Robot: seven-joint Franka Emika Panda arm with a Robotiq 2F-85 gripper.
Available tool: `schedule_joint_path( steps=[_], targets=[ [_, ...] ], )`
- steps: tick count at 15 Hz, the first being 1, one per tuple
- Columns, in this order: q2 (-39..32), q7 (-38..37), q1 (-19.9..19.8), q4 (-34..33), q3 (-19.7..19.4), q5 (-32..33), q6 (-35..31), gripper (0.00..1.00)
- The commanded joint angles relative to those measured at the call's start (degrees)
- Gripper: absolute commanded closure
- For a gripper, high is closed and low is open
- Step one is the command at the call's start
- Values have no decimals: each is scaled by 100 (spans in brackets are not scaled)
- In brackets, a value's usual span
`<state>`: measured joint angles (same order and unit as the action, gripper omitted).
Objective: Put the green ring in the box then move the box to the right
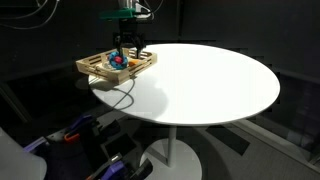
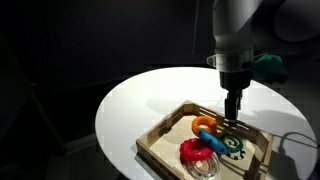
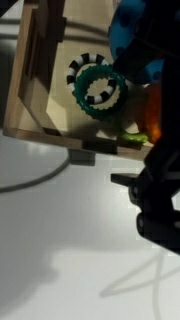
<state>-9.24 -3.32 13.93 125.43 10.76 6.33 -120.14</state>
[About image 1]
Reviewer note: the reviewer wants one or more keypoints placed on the orange toy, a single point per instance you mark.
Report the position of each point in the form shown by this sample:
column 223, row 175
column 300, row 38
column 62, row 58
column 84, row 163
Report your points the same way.
column 134, row 62

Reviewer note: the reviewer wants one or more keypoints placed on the black floor equipment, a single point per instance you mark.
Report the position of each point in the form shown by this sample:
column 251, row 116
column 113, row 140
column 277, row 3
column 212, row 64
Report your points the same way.
column 100, row 143

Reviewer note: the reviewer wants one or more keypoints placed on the red ball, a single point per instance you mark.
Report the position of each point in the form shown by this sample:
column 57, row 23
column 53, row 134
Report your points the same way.
column 118, row 60

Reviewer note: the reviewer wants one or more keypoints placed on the white round table base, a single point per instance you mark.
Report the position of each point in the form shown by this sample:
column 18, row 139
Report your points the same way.
column 186, row 163

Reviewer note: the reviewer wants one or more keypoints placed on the white round floor disc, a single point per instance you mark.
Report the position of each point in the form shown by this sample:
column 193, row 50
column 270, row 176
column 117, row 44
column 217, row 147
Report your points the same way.
column 81, row 83

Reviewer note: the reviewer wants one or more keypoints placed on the white plastic bin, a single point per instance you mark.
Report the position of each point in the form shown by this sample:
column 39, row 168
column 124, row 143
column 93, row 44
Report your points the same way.
column 16, row 160

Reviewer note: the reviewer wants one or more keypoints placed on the white table pole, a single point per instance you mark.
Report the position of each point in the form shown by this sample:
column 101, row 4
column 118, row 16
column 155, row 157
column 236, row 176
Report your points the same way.
column 172, row 146

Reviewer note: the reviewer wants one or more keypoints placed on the wooden slatted box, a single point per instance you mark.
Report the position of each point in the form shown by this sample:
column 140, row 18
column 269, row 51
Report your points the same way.
column 116, row 80

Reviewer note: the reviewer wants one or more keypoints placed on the purple clamp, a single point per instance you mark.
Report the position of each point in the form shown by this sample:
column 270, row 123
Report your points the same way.
column 81, row 121
column 33, row 144
column 115, row 169

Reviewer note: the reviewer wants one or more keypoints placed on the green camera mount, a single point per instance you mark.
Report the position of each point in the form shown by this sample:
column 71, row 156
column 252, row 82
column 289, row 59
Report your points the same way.
column 116, row 14

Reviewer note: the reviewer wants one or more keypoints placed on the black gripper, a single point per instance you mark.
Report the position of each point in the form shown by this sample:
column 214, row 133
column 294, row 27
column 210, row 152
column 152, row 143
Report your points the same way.
column 129, row 30

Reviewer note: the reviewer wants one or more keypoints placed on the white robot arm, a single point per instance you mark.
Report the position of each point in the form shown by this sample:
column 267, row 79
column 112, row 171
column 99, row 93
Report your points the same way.
column 127, row 3

